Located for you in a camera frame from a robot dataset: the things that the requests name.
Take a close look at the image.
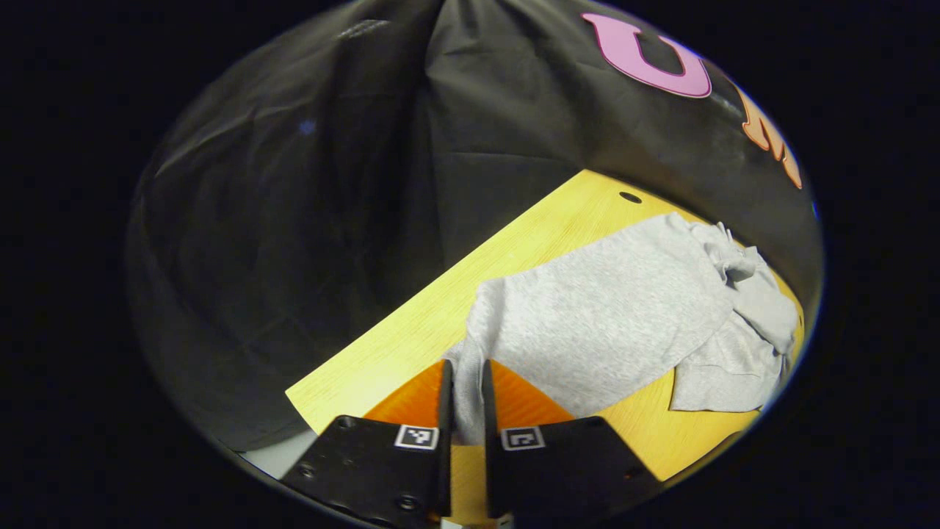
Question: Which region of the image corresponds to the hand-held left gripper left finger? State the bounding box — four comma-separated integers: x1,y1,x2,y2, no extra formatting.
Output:
279,359,455,528

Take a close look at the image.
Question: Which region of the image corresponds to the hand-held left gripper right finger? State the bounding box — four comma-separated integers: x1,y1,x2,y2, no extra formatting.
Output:
481,359,665,522

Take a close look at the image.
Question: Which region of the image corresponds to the grey zip-neck sweatshirt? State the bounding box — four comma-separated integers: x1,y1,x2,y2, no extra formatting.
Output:
443,212,800,445

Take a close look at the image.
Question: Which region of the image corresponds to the black backdrop cloth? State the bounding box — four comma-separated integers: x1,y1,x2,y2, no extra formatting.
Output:
125,0,823,450

